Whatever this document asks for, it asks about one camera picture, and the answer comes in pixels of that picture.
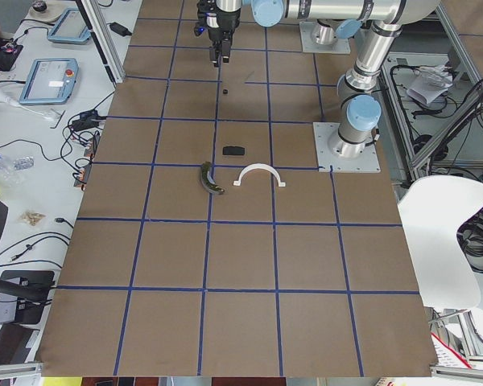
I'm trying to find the white chair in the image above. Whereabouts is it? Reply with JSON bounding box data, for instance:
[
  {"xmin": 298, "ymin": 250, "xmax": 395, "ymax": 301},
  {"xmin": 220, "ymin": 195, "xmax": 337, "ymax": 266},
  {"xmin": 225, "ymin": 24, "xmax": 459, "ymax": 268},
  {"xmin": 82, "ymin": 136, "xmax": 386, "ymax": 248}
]
[{"xmin": 398, "ymin": 175, "xmax": 483, "ymax": 310}]

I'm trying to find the black brake pad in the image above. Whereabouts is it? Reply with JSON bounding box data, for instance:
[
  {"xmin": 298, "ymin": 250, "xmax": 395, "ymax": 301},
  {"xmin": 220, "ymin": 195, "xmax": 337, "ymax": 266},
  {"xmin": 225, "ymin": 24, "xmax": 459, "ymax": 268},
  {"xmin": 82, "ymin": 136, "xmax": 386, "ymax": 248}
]
[{"xmin": 222, "ymin": 146, "xmax": 246, "ymax": 157}]

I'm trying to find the near teach pendant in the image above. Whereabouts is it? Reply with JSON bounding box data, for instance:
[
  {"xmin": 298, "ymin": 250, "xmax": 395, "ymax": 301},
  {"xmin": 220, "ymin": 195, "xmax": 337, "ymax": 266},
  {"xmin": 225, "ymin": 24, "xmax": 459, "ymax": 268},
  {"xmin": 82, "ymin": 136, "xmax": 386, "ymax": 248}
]
[{"xmin": 19, "ymin": 58, "xmax": 79, "ymax": 105}]

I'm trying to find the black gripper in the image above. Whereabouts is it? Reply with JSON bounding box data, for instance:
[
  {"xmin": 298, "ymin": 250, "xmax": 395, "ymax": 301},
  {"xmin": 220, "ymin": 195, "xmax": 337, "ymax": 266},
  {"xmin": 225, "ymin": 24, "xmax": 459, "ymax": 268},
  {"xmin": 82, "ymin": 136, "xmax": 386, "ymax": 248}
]
[{"xmin": 207, "ymin": 11, "xmax": 238, "ymax": 67}]

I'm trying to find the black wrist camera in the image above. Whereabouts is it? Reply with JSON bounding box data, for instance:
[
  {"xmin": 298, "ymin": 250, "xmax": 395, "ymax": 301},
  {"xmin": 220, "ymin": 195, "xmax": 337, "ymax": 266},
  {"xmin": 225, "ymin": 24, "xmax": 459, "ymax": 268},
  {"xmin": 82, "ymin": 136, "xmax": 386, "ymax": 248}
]
[{"xmin": 194, "ymin": 0, "xmax": 216, "ymax": 36}]

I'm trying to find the teach pendant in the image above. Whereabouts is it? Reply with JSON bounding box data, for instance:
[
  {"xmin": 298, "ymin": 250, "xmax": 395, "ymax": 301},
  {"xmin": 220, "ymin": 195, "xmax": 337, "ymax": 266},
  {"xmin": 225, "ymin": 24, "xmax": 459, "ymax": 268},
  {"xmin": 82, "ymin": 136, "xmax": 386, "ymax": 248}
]
[
  {"xmin": 19, "ymin": 58, "xmax": 79, "ymax": 105},
  {"xmin": 47, "ymin": 8, "xmax": 91, "ymax": 44}
]

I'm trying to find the white curved plastic bracket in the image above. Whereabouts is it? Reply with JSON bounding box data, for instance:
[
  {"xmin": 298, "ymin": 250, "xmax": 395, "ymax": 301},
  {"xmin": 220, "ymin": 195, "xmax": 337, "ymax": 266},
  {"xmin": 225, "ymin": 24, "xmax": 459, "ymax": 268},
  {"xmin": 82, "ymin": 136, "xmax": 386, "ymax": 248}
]
[{"xmin": 233, "ymin": 162, "xmax": 287, "ymax": 187}]

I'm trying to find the aluminium frame post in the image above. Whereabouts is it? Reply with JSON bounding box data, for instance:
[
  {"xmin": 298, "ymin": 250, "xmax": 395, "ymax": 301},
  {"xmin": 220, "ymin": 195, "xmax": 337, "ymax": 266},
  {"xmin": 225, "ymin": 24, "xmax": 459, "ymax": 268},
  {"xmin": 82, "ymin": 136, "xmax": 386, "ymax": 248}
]
[{"xmin": 76, "ymin": 0, "xmax": 126, "ymax": 84}]

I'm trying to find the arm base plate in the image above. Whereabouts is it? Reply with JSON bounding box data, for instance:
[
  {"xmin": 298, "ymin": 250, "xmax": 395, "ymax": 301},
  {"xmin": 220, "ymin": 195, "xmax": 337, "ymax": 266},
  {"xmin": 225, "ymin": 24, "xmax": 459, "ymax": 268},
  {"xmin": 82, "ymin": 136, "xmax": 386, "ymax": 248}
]
[
  {"xmin": 313, "ymin": 122, "xmax": 381, "ymax": 174},
  {"xmin": 299, "ymin": 19, "xmax": 351, "ymax": 55}
]

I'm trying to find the green curved brake shoe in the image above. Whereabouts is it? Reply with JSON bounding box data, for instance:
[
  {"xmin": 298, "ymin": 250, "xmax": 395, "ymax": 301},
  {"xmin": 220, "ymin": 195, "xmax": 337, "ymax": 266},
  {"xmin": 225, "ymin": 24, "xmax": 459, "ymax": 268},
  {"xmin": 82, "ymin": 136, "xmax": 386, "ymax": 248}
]
[{"xmin": 200, "ymin": 162, "xmax": 225, "ymax": 195}]

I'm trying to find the far teach pendant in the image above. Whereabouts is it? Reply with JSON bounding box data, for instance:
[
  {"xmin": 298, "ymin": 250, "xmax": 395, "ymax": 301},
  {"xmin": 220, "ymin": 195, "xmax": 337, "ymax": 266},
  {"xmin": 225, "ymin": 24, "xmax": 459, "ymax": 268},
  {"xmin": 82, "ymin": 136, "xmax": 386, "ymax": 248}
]
[{"xmin": 47, "ymin": 8, "xmax": 91, "ymax": 44}]

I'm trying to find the plastic water bottle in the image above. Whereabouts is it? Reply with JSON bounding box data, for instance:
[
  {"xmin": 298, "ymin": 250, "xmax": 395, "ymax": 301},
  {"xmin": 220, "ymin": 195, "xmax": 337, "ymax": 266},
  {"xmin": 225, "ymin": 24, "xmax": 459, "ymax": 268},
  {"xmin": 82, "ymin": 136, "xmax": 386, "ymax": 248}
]
[{"xmin": 0, "ymin": 155, "xmax": 24, "ymax": 187}]

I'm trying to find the black power adapter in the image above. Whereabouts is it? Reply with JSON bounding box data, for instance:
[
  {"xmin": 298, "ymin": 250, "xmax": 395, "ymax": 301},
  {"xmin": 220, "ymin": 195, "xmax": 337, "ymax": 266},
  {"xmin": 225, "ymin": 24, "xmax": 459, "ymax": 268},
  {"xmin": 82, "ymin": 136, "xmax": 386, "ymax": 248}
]
[{"xmin": 109, "ymin": 22, "xmax": 132, "ymax": 37}]

